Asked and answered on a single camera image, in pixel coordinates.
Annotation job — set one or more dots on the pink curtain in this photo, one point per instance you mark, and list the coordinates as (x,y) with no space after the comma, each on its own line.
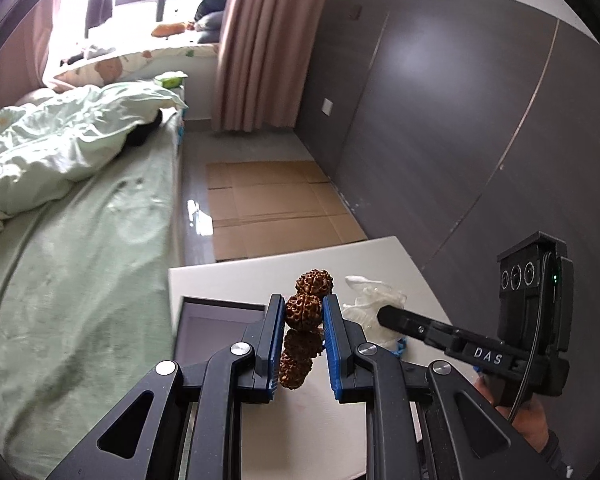
(264,54)

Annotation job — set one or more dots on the black garment on bed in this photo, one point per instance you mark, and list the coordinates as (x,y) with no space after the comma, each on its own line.
(139,135)

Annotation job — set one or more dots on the flattened cardboard sheet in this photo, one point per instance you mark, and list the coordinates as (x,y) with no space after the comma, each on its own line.
(261,209)

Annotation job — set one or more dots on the dark grey cushion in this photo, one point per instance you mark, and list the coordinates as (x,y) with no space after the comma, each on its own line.
(208,21)

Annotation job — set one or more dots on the floral pillow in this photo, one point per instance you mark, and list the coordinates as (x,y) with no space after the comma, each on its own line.
(116,67)

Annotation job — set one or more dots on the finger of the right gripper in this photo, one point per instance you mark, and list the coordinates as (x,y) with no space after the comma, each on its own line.
(444,337)

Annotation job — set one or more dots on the right hand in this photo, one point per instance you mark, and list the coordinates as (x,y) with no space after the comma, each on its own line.
(530,420)

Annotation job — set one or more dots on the green bed sheet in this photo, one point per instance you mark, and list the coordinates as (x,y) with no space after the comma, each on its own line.
(84,303)

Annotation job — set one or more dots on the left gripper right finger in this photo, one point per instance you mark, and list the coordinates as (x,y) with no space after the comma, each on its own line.
(346,377)

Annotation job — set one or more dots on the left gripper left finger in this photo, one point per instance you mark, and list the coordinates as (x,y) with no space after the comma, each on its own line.
(266,339)

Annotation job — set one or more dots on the black jewelry box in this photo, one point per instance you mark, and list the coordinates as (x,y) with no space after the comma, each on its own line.
(206,326)

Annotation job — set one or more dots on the white wall socket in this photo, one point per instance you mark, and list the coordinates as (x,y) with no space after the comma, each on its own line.
(326,107)

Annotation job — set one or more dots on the light green duvet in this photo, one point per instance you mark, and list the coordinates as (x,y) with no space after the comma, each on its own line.
(47,148)

